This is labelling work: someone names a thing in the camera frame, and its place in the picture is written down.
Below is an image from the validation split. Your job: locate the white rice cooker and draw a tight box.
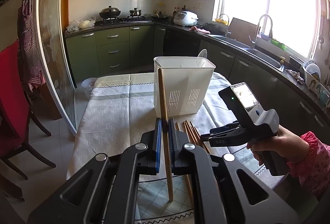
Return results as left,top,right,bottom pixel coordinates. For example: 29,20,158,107
173,11,199,26

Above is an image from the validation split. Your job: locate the small steel pot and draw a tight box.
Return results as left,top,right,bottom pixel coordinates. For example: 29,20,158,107
129,7,141,17

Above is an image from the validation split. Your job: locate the right hand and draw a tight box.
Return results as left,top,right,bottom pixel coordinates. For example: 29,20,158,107
247,126,309,165

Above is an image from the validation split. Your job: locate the glass sliding door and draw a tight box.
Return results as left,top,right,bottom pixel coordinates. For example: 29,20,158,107
32,0,77,135

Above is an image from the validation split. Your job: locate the white spoon in holder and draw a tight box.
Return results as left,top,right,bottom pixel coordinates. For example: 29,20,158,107
197,49,207,58

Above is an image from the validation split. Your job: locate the light wooden chopstick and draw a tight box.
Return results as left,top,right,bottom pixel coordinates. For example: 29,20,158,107
158,68,173,202

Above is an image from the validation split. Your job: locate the red chair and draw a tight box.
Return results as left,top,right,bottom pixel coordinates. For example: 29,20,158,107
1,41,56,180

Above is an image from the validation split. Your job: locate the white trash bin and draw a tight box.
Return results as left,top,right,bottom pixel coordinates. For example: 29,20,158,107
81,78,97,99

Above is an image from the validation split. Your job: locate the steel kitchen faucet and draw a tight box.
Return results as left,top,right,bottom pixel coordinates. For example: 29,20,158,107
248,13,274,49

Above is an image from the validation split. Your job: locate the white patterned tablecloth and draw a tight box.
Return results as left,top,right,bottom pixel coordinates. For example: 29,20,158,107
65,72,268,224

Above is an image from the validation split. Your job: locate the white plastic utensil holder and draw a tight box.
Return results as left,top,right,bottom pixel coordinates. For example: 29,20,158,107
154,56,215,117

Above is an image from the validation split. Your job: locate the wooden chopstick on table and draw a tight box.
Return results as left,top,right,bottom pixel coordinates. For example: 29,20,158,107
174,122,193,207
190,121,210,154
184,121,200,146

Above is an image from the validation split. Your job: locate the wooden cutting board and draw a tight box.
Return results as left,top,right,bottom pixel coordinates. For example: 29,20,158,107
228,17,257,39

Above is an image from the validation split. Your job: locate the black wok with lid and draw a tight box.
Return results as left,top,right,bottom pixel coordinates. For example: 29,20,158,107
99,6,121,20

